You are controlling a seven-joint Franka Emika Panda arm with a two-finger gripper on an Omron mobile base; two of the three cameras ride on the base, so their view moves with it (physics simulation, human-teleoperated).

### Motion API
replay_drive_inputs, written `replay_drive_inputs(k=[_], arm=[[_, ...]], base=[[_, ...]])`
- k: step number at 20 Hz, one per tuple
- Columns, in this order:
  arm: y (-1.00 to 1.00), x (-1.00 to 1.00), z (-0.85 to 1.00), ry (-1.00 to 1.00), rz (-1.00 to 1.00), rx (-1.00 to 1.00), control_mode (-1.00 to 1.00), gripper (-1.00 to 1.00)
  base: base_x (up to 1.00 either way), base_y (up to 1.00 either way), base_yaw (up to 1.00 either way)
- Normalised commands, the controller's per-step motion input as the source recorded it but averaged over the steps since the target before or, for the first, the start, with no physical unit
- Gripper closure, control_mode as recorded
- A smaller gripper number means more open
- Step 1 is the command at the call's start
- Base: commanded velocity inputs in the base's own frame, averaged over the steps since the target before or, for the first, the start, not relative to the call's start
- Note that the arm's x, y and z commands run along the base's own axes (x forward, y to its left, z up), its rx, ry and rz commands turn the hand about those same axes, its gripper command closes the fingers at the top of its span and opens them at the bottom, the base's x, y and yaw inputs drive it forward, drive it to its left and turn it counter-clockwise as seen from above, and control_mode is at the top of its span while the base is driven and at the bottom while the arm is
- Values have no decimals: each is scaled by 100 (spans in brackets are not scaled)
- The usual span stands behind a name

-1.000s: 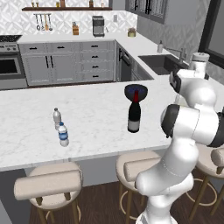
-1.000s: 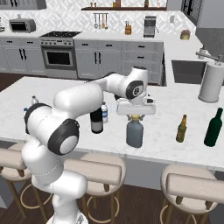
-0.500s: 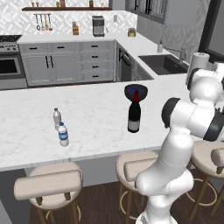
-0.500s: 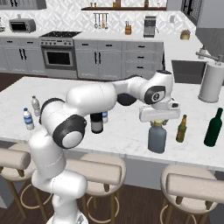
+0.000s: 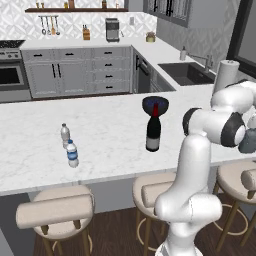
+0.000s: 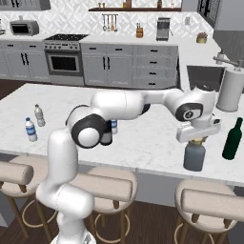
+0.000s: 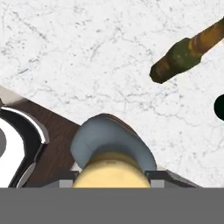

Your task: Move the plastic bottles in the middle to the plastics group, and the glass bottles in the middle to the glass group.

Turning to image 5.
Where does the small potted plant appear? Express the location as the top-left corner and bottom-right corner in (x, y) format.
(145, 31), (157, 44)

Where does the grey cupboard under sink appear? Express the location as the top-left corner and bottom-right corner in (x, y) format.
(149, 69), (177, 94)

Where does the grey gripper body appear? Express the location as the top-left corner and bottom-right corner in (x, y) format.
(237, 127), (256, 155)

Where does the grey base cupboard run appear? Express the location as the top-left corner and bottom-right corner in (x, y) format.
(20, 46), (133, 100)

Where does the grey coffee machine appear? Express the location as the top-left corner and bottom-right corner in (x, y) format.
(104, 17), (121, 44)

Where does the silver tap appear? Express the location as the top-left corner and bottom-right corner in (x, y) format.
(187, 52), (215, 73)

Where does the dark blue bowl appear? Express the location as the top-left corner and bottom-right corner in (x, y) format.
(141, 95), (170, 118)

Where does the grey soap dispenser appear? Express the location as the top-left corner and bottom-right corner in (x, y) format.
(179, 45), (188, 62)

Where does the rail with hanging tools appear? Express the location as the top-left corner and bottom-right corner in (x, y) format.
(37, 14), (62, 37)

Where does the beige bar stool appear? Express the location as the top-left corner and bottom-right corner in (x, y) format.
(212, 161), (256, 255)
(131, 171), (178, 256)
(15, 184), (96, 256)

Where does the black framed window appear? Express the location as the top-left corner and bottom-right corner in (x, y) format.
(226, 0), (256, 80)

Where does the dark glass wine bottle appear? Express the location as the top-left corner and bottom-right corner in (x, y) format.
(145, 102), (163, 153)

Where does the dark sink basin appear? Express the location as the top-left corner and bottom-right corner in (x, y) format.
(157, 61), (217, 87)

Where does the grey wall cupboard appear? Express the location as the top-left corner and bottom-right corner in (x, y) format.
(142, 0), (232, 30)

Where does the steel oven with hob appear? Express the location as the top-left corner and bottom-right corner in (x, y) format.
(0, 39), (33, 104)

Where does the blue-label plastic water bottle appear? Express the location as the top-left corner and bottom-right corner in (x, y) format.
(65, 139), (80, 169)

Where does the dark wooden wall shelf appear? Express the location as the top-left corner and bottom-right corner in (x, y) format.
(24, 7), (130, 14)

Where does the wooden knife block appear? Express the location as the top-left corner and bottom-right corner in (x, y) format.
(81, 24), (92, 42)

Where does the grey dishwasher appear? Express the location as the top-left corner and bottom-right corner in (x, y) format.
(132, 49), (153, 95)

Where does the clear plastic water bottle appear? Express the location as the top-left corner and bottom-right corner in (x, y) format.
(60, 122), (72, 150)

